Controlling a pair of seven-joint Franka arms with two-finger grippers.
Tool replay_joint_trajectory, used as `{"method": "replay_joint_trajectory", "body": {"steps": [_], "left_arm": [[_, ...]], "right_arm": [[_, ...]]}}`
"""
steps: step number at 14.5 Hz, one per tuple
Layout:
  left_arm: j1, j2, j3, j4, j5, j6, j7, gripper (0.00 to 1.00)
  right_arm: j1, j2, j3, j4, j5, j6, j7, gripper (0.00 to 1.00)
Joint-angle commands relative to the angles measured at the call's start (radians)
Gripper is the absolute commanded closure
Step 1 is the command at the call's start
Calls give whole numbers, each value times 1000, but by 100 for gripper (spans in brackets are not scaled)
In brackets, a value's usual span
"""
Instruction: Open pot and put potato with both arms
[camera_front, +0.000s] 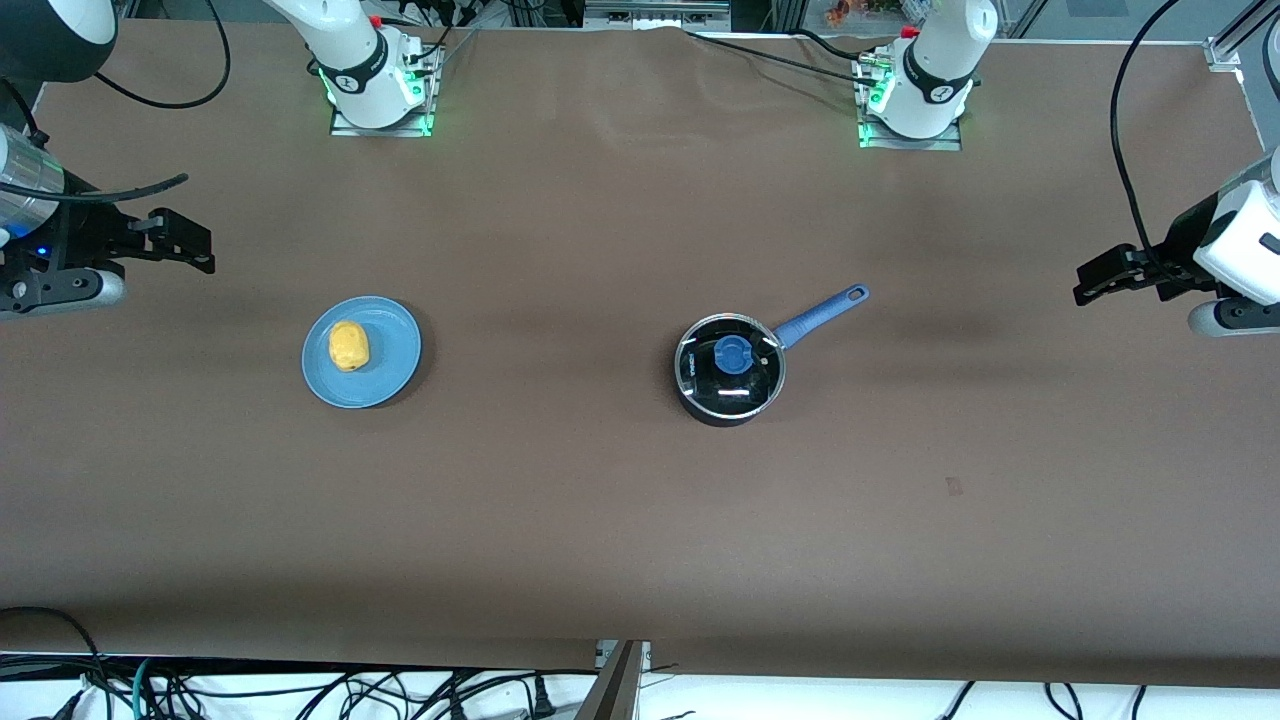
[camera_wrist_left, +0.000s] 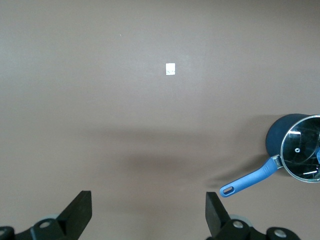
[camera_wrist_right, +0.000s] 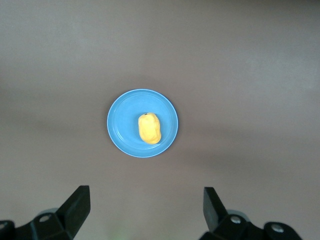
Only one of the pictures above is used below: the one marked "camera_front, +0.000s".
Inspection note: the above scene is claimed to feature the yellow potato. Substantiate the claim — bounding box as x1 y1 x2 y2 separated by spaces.
328 320 373 374

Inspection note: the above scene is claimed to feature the glass lid with blue knob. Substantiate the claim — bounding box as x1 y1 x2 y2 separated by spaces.
678 313 785 418

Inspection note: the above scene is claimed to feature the blue round plate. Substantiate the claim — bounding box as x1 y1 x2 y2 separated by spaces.
301 295 424 410

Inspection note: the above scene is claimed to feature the brown table cover sheet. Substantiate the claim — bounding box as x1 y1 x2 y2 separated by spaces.
0 20 1280 691

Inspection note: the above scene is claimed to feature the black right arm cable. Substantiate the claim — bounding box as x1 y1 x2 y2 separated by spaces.
58 0 233 207

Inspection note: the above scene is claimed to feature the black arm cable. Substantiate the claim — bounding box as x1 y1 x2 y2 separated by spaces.
1108 0 1187 273
58 0 233 207

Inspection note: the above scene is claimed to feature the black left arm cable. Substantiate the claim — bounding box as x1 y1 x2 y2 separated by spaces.
1108 0 1187 273

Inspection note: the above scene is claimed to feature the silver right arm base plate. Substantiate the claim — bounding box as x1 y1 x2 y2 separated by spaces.
328 42 441 139

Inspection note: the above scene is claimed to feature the aluminium corner bracket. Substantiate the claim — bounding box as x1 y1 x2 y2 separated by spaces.
1204 0 1280 73

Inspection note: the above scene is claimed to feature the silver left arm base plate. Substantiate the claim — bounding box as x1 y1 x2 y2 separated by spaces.
856 55 965 152

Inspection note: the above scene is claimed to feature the dark pot with blue handle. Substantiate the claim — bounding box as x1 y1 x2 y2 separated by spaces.
674 284 871 429

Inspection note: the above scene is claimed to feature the black looped floor cable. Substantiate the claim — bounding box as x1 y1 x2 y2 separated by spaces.
0 606 107 720

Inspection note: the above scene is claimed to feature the black cable across table edge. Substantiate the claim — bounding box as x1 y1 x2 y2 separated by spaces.
684 29 883 79

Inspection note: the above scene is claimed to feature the aluminium rail with sockets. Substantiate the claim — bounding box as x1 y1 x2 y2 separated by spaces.
584 0 733 31

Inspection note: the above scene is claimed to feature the aluminium profile post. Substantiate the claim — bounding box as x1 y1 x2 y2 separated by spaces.
576 640 653 720

